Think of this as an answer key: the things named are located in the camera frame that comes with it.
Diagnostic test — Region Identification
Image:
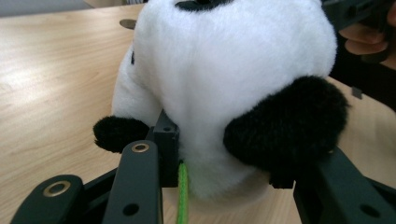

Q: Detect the grey floor tape strip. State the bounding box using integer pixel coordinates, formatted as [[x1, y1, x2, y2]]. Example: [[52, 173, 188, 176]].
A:
[[351, 86, 364, 100]]

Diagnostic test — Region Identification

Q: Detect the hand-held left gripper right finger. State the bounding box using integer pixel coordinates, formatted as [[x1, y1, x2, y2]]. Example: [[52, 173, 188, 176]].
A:
[[269, 167, 297, 190]]

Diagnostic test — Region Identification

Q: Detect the panda plush toy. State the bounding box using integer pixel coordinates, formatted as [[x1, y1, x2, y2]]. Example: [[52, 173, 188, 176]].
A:
[[92, 0, 350, 224]]

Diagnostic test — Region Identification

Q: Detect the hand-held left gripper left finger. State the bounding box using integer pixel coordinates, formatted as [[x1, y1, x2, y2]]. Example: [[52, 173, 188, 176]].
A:
[[145, 109, 181, 189]]

